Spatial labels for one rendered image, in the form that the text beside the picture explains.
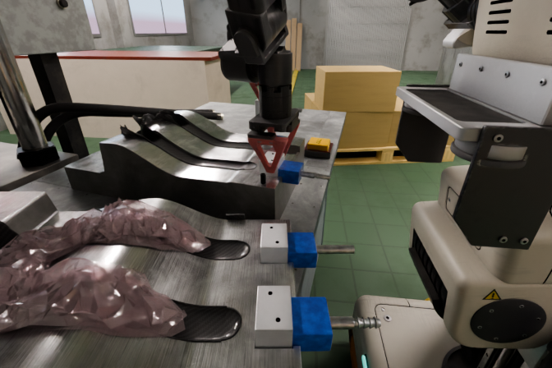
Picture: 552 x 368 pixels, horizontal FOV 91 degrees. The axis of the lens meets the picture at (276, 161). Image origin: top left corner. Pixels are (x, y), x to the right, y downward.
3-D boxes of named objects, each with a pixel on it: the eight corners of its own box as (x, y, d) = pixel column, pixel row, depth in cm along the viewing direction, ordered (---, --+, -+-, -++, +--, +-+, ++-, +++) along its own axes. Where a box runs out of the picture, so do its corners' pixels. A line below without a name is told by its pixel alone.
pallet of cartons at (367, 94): (296, 165, 255) (301, 71, 219) (300, 126, 358) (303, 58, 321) (466, 173, 241) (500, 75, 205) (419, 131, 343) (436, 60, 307)
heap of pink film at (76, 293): (214, 231, 42) (209, 187, 38) (177, 356, 26) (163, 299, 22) (45, 232, 42) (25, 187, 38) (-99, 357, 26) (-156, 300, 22)
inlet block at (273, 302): (369, 317, 32) (376, 284, 30) (384, 363, 28) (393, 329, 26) (259, 317, 32) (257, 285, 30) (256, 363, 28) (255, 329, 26)
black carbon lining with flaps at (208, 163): (275, 151, 67) (275, 113, 63) (250, 182, 53) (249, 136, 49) (156, 136, 76) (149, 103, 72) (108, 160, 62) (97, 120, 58)
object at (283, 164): (330, 183, 54) (333, 158, 52) (327, 196, 50) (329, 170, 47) (268, 174, 57) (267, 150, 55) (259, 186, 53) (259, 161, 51)
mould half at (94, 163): (303, 169, 73) (305, 121, 68) (274, 230, 51) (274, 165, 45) (149, 148, 87) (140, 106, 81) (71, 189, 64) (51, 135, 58)
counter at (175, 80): (64, 114, 411) (42, 50, 372) (236, 120, 384) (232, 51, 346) (8, 134, 334) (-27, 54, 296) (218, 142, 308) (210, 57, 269)
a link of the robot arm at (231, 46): (248, 31, 36) (278, -3, 39) (189, 32, 41) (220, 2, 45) (275, 100, 45) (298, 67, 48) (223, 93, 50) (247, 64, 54)
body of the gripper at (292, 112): (248, 131, 46) (246, 87, 43) (268, 116, 55) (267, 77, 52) (285, 135, 44) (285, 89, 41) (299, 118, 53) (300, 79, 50)
